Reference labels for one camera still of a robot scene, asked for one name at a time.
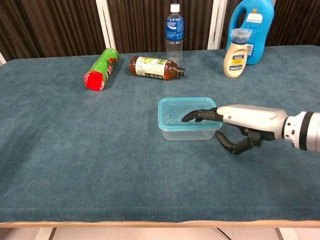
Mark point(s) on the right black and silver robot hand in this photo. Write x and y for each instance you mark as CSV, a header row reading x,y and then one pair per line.
x,y
255,118

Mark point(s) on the clear plastic food container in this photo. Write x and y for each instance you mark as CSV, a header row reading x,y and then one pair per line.
x,y
180,135

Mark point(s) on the blue translucent lid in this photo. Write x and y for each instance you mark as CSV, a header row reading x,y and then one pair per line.
x,y
170,105

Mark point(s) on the green red chips can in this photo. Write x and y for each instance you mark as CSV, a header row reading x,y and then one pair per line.
x,y
100,72

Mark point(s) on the cream mayonnaise squeeze bottle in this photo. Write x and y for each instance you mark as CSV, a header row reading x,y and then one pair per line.
x,y
236,63

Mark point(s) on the blue detergent jug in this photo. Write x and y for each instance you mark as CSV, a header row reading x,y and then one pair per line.
x,y
260,27

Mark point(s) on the brown tea bottle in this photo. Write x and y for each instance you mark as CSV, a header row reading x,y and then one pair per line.
x,y
150,67

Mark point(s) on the clear bottle blue label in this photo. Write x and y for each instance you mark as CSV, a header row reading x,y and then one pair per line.
x,y
175,32

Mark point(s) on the white table leg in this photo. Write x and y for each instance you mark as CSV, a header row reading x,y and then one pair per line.
x,y
286,233
46,233

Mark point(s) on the teal table cloth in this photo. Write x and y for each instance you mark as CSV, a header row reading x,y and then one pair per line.
x,y
87,162

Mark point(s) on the white frame post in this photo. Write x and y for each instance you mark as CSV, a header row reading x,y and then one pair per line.
x,y
106,25
216,25
2,60

